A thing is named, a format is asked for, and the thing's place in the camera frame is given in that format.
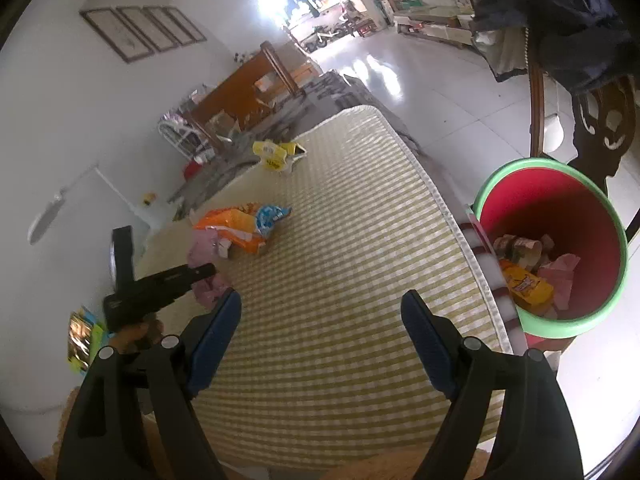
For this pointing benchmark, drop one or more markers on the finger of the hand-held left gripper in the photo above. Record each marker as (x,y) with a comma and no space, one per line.
(123,255)
(185,277)

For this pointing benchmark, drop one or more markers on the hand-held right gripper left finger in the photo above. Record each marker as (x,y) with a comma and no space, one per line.
(215,340)

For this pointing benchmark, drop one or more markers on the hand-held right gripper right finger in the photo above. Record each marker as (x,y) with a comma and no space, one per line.
(425,345)

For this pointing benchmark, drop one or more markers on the pink wrapper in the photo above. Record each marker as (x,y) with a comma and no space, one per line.
(205,250)
(562,270)

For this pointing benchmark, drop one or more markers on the yellow snack box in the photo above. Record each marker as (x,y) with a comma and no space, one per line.
(525,285)

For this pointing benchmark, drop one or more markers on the brown printed wrapper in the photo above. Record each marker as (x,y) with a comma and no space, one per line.
(520,249)

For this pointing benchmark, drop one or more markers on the red bin with green rim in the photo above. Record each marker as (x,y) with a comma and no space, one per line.
(550,195)

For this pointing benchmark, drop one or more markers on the person's left hand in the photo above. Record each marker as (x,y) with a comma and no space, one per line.
(132,337)

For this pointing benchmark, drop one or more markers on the green and yellow packet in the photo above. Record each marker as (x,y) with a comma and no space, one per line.
(82,335)

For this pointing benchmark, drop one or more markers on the orange and blue snack bag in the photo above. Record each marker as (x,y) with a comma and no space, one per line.
(230,225)

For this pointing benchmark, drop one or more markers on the white desk lamp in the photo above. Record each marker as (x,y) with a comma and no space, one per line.
(45,217)

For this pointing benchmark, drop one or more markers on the red plastic basin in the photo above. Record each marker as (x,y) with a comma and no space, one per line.
(192,171)

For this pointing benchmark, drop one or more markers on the yellow checked mat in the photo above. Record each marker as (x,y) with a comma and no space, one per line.
(340,260)

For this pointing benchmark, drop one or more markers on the yellow tissue packet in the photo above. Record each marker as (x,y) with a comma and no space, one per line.
(270,155)

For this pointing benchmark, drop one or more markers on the wooden bench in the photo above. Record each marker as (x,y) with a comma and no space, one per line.
(235,85)

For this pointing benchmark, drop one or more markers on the dark framed picture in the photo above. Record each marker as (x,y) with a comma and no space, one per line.
(187,25)
(170,26)
(120,35)
(147,30)

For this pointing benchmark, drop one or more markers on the scooter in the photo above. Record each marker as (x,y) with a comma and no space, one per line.
(325,39)

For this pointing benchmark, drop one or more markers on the carved wooden chair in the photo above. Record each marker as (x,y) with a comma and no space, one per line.
(592,115)

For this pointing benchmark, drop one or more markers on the white television cabinet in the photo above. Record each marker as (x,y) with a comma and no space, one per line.
(430,25)

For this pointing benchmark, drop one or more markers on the dark blue jacket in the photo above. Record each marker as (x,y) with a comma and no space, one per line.
(575,10)

